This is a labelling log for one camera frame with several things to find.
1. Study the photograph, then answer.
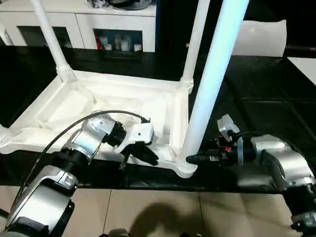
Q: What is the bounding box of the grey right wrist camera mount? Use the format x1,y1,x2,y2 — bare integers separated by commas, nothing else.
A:
216,113,245,167

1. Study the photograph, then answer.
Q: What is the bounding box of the dark robot foot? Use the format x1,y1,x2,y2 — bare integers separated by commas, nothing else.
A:
108,228,131,237

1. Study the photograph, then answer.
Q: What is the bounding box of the white slanted post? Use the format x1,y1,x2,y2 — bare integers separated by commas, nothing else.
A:
0,20,15,47

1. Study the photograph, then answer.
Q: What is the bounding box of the black rod with red mark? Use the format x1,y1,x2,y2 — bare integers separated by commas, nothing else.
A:
284,45,316,52

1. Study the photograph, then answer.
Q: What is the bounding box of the black cabinet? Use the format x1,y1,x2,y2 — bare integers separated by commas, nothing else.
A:
155,0,200,75

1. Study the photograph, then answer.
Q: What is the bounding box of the white flat board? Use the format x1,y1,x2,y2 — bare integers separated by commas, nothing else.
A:
287,56,316,87

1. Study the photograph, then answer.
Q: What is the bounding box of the white cabinet with glass doors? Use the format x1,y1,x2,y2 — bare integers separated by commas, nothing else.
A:
0,0,157,53

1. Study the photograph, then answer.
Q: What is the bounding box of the black table mat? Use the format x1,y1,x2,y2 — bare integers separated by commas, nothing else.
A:
0,45,316,193

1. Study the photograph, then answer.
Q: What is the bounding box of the white plastic seat panel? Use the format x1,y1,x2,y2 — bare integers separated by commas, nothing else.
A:
233,19,288,58

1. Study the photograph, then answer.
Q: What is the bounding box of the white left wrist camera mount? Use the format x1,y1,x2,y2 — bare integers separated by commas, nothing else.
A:
114,121,156,154

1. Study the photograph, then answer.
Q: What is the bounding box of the dark helmet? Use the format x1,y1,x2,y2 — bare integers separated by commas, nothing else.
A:
108,0,155,10

